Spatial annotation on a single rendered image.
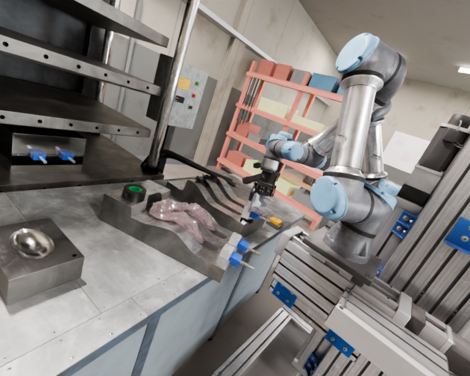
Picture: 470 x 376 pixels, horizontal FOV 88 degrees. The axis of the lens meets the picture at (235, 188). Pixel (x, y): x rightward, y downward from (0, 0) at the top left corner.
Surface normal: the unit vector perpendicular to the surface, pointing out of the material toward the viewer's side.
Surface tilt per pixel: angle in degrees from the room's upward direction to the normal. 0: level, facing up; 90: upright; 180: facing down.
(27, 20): 90
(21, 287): 90
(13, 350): 0
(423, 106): 90
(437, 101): 90
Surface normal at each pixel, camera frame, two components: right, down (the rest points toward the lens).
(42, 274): 0.78, 0.45
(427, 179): -0.60, 0.04
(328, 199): -0.90, -0.06
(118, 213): -0.27, 0.22
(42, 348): 0.34, -0.89
